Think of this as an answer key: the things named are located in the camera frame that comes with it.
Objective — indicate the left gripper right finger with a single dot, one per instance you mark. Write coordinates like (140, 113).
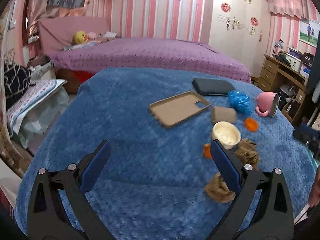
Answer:
(262, 206)

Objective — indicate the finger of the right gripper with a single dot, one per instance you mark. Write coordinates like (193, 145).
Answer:
(306, 135)

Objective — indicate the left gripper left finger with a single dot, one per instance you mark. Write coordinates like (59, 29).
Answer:
(47, 218)

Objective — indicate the orange bottle cap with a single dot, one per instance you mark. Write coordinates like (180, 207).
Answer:
(251, 125)

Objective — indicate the blue plastic bag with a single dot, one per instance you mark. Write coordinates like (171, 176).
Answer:
(240, 102)

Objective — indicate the white paper cup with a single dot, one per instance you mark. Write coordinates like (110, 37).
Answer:
(227, 134)

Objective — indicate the orange peel piece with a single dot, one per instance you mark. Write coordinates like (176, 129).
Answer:
(207, 152)

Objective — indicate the brown cardboard tube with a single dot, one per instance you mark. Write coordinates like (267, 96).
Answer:
(223, 114)

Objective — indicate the person's right hand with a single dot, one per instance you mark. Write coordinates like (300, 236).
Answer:
(314, 196)

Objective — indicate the wooden desk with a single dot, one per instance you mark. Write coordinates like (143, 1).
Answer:
(273, 76)

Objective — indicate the pink metal mug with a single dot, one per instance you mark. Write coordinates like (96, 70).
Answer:
(267, 104)

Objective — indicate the blue fleece blanket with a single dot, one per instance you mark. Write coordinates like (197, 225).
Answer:
(152, 187)

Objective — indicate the framed couple photo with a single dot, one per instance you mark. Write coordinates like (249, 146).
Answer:
(309, 32)

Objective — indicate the black smartphone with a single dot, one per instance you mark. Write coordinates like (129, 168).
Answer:
(212, 87)

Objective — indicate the dotted folded bedding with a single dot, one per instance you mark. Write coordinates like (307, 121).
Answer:
(36, 109)

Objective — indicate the pink window curtain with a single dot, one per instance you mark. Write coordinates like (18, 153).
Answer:
(300, 9)

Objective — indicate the white wardrobe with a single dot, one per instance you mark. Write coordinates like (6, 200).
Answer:
(240, 29)

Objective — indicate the purple dotted bed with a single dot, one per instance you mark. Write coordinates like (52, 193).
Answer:
(151, 53)

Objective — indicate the tan phone case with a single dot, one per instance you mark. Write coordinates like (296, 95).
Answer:
(176, 109)

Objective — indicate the black white patterned cloth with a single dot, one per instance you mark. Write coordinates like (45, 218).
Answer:
(16, 82)

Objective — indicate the yellow duck plush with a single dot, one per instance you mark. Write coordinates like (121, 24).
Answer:
(80, 37)

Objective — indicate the pink headboard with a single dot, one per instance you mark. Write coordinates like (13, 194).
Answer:
(57, 33)

